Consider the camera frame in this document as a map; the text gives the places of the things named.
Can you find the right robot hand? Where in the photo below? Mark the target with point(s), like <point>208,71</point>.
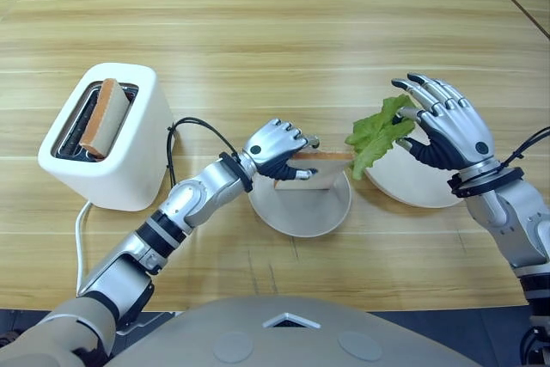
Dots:
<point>455,124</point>

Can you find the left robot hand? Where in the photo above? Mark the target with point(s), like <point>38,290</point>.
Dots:
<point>271,139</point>

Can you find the bread slice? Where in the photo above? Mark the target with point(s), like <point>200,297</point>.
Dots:
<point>320,171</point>
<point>105,120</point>

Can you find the white plate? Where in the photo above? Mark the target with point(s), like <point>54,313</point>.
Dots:
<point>412,182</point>
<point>309,212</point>

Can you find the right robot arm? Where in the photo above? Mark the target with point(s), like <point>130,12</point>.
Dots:
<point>511,216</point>

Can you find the green lettuce leaf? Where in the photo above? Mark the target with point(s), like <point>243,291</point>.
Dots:
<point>378,132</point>

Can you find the cream toaster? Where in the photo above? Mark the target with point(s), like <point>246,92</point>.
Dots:
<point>129,156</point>

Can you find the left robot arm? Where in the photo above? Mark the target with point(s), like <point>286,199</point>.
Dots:
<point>163,229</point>

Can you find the robot body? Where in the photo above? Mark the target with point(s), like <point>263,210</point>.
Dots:
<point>283,337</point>

